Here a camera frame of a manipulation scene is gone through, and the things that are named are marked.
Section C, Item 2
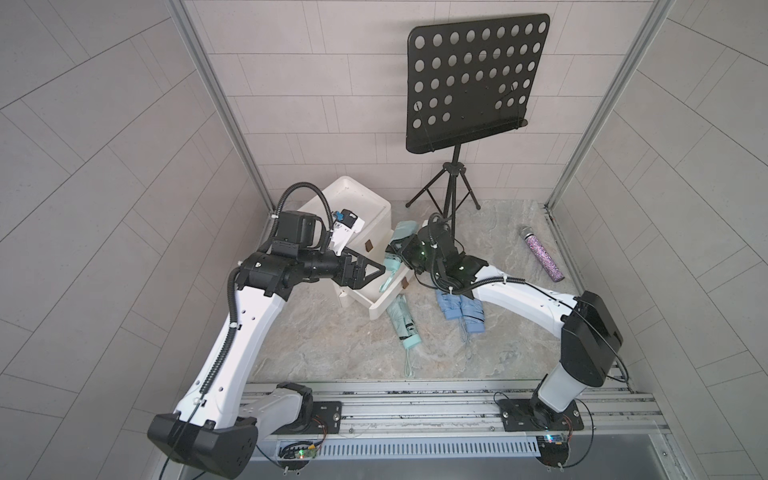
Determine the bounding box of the mint green umbrella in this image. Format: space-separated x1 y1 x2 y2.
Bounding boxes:
379 220 419 293
386 295 422 350

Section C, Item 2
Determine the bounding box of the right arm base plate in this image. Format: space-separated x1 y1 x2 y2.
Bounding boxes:
494 395 584 433

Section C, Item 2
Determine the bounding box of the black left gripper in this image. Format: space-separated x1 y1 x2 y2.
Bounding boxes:
294 241 383 289

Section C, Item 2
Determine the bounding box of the green circuit board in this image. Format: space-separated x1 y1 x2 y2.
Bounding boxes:
277 441 322 461
536 432 570 456

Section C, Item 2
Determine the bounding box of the purple glitter microphone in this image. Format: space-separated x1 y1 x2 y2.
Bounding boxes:
520 226 565 283

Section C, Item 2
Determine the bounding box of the left green circuit board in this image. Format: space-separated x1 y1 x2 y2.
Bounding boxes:
277 441 322 461

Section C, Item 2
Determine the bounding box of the light blue folded umbrella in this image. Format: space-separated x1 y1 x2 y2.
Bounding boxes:
435 290 463 320

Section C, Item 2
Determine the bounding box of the light blue umbrella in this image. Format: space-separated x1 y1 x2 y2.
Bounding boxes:
435 290 463 320
460 296 486 334

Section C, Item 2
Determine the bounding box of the white three-drawer cabinet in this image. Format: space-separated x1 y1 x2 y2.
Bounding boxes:
295 176 391 283

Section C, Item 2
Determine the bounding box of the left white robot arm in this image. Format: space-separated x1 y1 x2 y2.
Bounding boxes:
147 182 385 479

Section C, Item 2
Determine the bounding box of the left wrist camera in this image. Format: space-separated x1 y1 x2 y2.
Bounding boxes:
330 209 365 256

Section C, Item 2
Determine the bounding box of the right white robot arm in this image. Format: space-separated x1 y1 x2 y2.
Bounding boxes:
388 213 624 430

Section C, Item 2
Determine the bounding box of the right green circuit board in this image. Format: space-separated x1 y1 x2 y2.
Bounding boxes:
536 432 570 456

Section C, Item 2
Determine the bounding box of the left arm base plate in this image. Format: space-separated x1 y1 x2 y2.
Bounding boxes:
287 401 343 435

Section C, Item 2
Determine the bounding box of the black perforated music stand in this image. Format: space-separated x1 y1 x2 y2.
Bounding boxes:
405 13 551 222

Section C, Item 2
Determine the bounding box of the aluminium rail frame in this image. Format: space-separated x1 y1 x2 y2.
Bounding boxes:
303 379 670 438

